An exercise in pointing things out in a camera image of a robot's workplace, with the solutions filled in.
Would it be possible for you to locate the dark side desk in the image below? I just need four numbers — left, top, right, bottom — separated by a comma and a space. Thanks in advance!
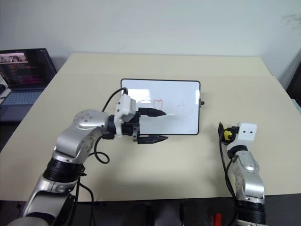
0, 56, 71, 153

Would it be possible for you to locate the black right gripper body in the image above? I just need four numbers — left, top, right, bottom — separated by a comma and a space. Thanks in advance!
229, 125, 240, 142

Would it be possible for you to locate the white whiteboard with black frame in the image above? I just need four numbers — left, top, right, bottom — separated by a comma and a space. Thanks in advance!
120, 78, 201, 136

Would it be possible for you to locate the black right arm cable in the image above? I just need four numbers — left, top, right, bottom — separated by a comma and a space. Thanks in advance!
219, 135, 237, 201

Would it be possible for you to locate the black whiteboard side clip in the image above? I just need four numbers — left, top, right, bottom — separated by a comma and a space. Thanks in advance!
198, 90, 206, 109

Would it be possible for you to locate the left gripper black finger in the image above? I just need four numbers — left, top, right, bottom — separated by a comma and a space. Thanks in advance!
138, 107, 167, 118
136, 135, 169, 145

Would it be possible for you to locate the red object under table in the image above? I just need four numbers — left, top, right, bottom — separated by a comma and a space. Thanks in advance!
210, 212, 223, 226

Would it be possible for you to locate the black chair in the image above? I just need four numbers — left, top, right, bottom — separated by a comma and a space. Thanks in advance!
285, 55, 301, 106

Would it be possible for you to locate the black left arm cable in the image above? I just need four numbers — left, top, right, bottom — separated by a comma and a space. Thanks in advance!
88, 134, 111, 165
102, 87, 129, 113
74, 173, 95, 226

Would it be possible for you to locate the open laptop with blue keyboard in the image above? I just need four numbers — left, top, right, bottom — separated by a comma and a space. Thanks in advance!
0, 48, 58, 122

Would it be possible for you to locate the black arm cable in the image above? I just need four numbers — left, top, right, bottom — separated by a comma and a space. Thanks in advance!
88, 134, 111, 165
102, 87, 129, 113
74, 173, 95, 226
219, 135, 237, 201

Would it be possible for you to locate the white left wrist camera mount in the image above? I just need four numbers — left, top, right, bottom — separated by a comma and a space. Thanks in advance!
113, 94, 137, 139

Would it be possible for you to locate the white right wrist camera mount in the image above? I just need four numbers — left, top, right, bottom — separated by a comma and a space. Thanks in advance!
229, 122, 258, 152

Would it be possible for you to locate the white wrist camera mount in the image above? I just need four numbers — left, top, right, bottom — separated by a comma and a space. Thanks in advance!
113, 94, 137, 139
229, 122, 258, 152

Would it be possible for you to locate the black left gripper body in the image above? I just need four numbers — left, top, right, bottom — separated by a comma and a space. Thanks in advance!
121, 107, 142, 144

